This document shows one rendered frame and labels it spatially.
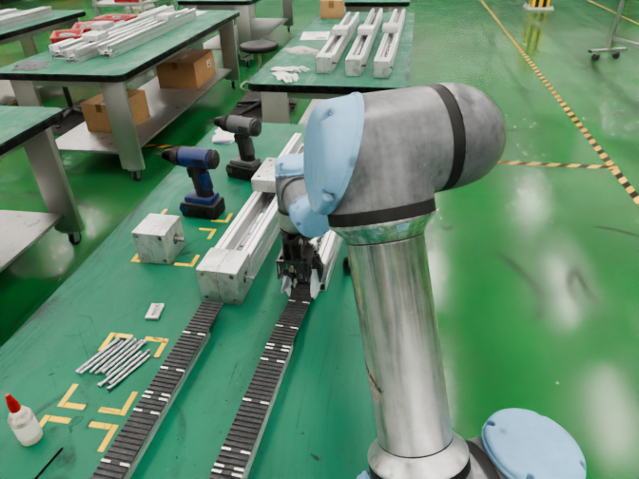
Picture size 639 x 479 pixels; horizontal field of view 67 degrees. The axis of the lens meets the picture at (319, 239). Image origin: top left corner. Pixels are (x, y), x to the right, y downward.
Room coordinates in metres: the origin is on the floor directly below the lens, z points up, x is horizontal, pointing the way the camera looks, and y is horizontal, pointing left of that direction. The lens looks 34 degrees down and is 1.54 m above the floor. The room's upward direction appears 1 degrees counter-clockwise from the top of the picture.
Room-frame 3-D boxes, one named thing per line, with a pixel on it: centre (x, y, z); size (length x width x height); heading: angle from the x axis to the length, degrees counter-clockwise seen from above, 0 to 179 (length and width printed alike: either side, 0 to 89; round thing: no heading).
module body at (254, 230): (1.36, 0.13, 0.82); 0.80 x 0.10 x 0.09; 167
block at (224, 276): (0.93, 0.22, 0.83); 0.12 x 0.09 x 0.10; 77
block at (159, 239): (1.10, 0.42, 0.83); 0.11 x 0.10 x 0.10; 78
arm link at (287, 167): (0.87, 0.05, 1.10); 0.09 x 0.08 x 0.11; 16
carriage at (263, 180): (1.36, 0.13, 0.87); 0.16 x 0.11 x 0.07; 167
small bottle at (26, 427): (0.53, 0.52, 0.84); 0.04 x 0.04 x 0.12
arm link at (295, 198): (0.78, 0.00, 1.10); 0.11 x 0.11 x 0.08; 16
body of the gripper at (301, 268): (0.87, 0.05, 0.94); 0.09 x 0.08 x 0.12; 167
